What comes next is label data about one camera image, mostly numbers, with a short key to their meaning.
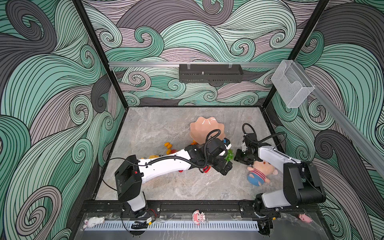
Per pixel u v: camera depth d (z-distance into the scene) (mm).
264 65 947
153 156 456
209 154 553
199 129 1059
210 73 960
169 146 967
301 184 431
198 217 684
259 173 793
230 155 879
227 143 658
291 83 798
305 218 690
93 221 684
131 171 476
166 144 979
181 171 855
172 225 697
